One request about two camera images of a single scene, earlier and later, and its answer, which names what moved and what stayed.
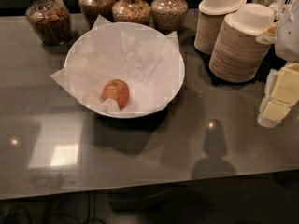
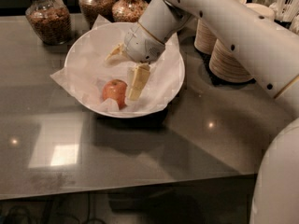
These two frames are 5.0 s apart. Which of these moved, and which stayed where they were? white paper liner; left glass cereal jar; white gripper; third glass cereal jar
Moved: white gripper
Stayed: third glass cereal jar; left glass cereal jar; white paper liner
